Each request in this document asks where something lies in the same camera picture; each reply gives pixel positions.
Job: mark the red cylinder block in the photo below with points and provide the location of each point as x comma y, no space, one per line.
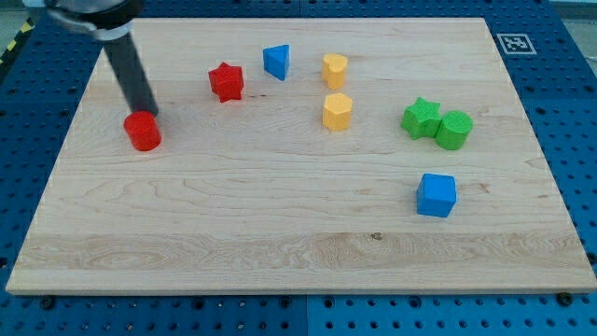
143,130

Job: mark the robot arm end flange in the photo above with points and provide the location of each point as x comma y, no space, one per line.
105,20

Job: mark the wooden board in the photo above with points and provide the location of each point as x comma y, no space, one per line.
257,196

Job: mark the yellow hexagon block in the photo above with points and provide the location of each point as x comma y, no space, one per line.
337,111

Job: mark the yellow heart block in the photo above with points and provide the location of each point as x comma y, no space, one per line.
334,68

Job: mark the blue triangle block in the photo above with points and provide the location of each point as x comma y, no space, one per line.
276,61

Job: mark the red star block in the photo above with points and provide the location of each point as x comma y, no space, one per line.
226,82

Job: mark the green star block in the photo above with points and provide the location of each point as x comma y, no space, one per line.
421,119

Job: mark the blue cube block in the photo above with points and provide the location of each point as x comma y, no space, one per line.
436,195

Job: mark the green cylinder block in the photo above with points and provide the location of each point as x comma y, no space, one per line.
453,130

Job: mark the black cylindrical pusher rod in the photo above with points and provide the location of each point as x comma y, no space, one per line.
130,74

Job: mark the white fiducial marker tag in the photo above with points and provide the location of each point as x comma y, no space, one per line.
516,44

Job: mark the yellow black hazard tape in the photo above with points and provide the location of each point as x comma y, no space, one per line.
15,46

